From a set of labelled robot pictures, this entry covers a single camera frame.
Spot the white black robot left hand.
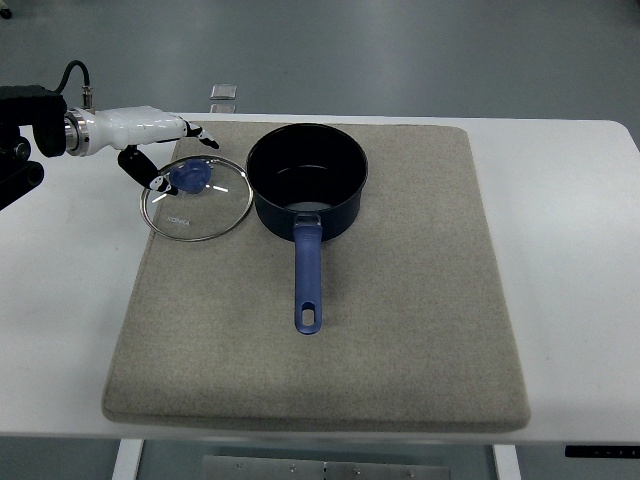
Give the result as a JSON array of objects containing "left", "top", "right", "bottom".
[{"left": 65, "top": 106, "right": 219, "bottom": 195}]

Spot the glass pot lid blue knob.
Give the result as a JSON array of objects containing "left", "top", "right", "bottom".
[{"left": 139, "top": 155, "right": 253, "bottom": 242}]

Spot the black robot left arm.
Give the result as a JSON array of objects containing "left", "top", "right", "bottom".
[{"left": 1, "top": 60, "right": 95, "bottom": 208}]

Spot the small clear square floor plate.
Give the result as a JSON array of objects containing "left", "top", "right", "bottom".
[{"left": 210, "top": 84, "right": 237, "bottom": 100}]

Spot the metal plate under table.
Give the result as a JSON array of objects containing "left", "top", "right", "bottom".
[{"left": 201, "top": 455, "right": 451, "bottom": 480}]

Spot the beige fabric mat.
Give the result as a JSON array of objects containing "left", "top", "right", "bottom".
[{"left": 101, "top": 120, "right": 532, "bottom": 432}]

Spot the black table control panel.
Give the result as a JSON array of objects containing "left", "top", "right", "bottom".
[{"left": 564, "top": 445, "right": 640, "bottom": 459}]

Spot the dark blue saucepan blue handle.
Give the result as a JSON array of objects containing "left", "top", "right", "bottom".
[{"left": 246, "top": 123, "right": 368, "bottom": 335}]

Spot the white table leg frame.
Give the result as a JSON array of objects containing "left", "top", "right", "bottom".
[{"left": 111, "top": 439, "right": 144, "bottom": 480}]

